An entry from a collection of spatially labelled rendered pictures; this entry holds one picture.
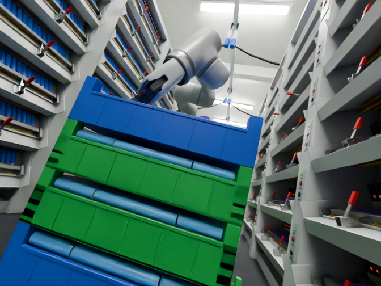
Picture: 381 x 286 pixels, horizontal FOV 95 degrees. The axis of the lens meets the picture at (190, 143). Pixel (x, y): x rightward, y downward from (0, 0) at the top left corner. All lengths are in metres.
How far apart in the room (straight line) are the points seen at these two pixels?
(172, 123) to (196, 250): 0.18
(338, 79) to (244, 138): 0.71
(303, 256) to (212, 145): 0.57
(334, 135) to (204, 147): 0.63
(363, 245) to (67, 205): 0.53
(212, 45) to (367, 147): 0.43
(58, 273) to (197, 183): 0.22
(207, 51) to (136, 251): 0.45
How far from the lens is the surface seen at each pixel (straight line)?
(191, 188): 0.25
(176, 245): 0.27
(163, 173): 0.26
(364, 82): 0.66
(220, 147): 0.26
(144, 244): 0.27
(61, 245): 0.33
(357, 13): 1.08
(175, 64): 0.44
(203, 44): 0.51
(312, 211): 0.75
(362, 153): 0.56
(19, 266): 0.36
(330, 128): 0.83
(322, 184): 0.77
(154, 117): 0.28
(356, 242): 0.53
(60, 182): 0.33
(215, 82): 0.50
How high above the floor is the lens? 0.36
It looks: 13 degrees up
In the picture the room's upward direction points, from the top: 16 degrees clockwise
